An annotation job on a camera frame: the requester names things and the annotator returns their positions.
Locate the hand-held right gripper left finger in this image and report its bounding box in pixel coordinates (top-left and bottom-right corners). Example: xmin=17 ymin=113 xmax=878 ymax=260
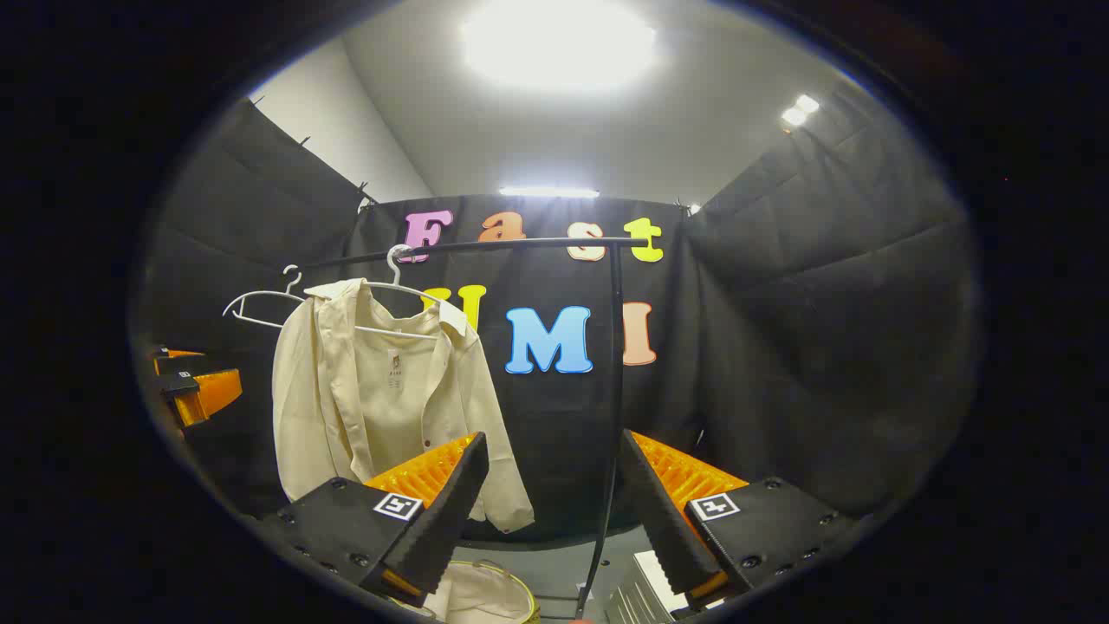
xmin=260 ymin=432 xmax=490 ymax=608

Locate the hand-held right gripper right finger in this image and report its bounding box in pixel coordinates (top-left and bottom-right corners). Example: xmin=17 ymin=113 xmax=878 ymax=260
xmin=618 ymin=429 xmax=854 ymax=612

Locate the cream shirt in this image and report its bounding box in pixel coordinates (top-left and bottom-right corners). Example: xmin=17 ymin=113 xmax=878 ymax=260
xmin=271 ymin=277 xmax=536 ymax=534

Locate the white laundry hamper yellow rim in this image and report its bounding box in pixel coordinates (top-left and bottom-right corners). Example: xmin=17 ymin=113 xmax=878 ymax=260
xmin=390 ymin=559 xmax=542 ymax=624

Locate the white hanger holding shirt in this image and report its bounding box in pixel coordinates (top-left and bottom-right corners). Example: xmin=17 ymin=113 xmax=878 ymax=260
xmin=303 ymin=244 xmax=451 ymax=341

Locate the white empty hanger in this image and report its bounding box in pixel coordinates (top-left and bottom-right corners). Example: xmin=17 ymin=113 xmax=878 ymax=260
xmin=223 ymin=264 xmax=308 ymax=330

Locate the black metal clothes rack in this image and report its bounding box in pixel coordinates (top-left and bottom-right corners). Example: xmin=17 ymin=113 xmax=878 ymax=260
xmin=299 ymin=236 xmax=651 ymax=621

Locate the white ribbed appliance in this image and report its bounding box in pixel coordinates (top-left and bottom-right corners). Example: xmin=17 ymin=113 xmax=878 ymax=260
xmin=604 ymin=550 xmax=694 ymax=624

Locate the black backdrop cloth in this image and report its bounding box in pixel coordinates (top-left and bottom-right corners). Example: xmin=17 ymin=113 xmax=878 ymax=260
xmin=130 ymin=82 xmax=984 ymax=543

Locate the ceiling tube light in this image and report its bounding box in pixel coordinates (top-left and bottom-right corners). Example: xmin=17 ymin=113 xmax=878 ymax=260
xmin=498 ymin=185 xmax=600 ymax=199

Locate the twin ceiling spot light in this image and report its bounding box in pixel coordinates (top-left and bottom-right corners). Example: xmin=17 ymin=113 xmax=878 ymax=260
xmin=780 ymin=94 xmax=821 ymax=128

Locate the large ceiling light panel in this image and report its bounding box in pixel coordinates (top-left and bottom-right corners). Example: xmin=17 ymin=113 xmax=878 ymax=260
xmin=459 ymin=0 xmax=659 ymax=92

